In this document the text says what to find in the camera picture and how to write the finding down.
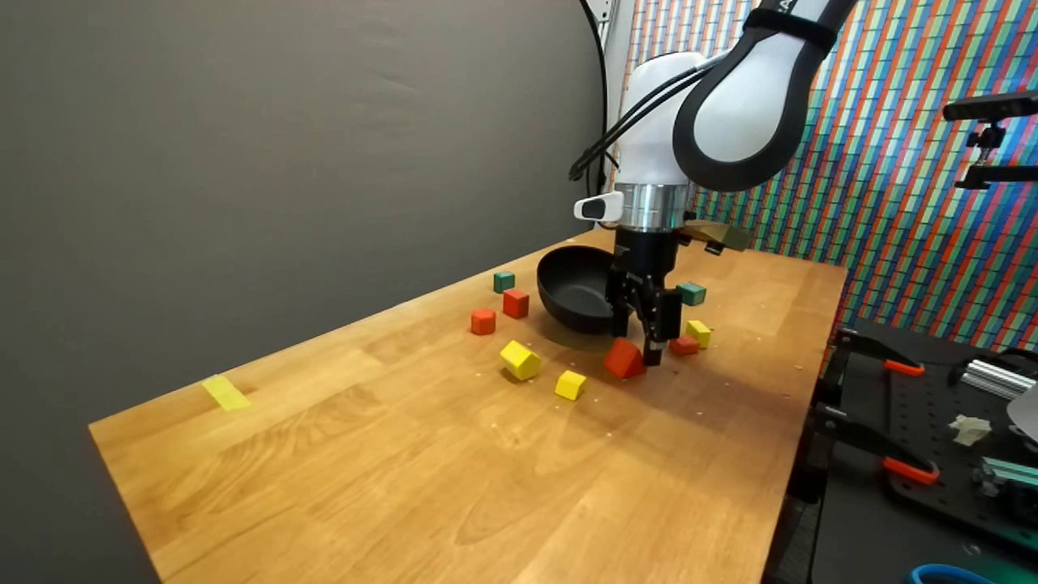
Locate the yellow tape strip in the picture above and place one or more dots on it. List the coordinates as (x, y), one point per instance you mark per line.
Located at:
(226, 395)

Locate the large green cube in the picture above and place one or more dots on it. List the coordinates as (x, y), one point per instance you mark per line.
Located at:
(690, 295)

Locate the yellow-green cube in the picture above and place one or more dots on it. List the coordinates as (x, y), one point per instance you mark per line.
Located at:
(697, 332)

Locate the black perforated side board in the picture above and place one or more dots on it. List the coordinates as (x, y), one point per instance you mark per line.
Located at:
(859, 526)

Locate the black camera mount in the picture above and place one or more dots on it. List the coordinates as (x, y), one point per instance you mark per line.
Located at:
(989, 113)

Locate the small green cube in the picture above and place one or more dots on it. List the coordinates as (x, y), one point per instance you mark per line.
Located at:
(502, 281)

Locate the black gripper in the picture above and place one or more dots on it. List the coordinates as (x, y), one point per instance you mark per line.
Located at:
(635, 287)

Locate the black bowl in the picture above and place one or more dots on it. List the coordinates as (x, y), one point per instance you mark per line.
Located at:
(573, 287)

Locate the yellow cube red side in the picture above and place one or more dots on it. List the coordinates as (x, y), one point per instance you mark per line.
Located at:
(682, 349)

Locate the large orange-red cube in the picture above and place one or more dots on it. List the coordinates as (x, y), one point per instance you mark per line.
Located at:
(625, 360)

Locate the orange-handled clamp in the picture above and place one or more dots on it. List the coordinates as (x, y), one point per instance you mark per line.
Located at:
(888, 360)

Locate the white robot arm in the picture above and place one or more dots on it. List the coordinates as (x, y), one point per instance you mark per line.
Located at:
(697, 120)

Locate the small yellow cube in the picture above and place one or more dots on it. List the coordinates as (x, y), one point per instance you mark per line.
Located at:
(568, 384)

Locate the black clamp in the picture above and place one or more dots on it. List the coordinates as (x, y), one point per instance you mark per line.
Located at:
(893, 459)

